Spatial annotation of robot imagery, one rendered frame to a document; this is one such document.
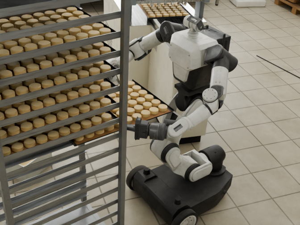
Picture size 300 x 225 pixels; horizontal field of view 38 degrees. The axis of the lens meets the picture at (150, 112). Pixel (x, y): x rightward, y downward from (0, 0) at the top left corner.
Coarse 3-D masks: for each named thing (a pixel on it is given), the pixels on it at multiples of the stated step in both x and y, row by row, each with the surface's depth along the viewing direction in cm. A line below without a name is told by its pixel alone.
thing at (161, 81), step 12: (156, 48) 371; (168, 48) 339; (156, 60) 375; (168, 60) 342; (156, 72) 379; (168, 72) 345; (156, 84) 383; (168, 84) 348; (168, 96) 352; (204, 120) 364; (192, 132) 368; (204, 132) 372
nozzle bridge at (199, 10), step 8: (136, 0) 369; (144, 0) 370; (152, 0) 372; (160, 0) 374; (168, 0) 376; (176, 0) 378; (184, 0) 380; (192, 0) 382; (200, 0) 384; (208, 0) 382; (200, 8) 396; (200, 16) 400
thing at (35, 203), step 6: (84, 180) 279; (72, 186) 275; (78, 186) 278; (84, 186) 278; (54, 192) 268; (60, 192) 271; (66, 192) 272; (42, 198) 264; (48, 198) 267; (54, 198) 267; (24, 204) 258; (30, 204) 261; (36, 204) 262; (12, 210) 255; (18, 210) 257; (24, 210) 258; (0, 216) 251
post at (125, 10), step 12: (120, 36) 189; (120, 48) 191; (120, 60) 194; (120, 72) 198; (120, 84) 201; (120, 96) 204; (120, 108) 208; (120, 120) 211; (120, 132) 215; (120, 144) 218; (120, 156) 222; (120, 168) 227; (120, 180) 231; (120, 192) 235; (120, 204) 240; (120, 216) 244
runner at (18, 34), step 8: (96, 16) 177; (104, 16) 179; (112, 16) 181; (120, 16) 184; (56, 24) 168; (64, 24) 170; (72, 24) 172; (80, 24) 174; (8, 32) 158; (16, 32) 159; (24, 32) 161; (32, 32) 163; (40, 32) 165; (0, 40) 157
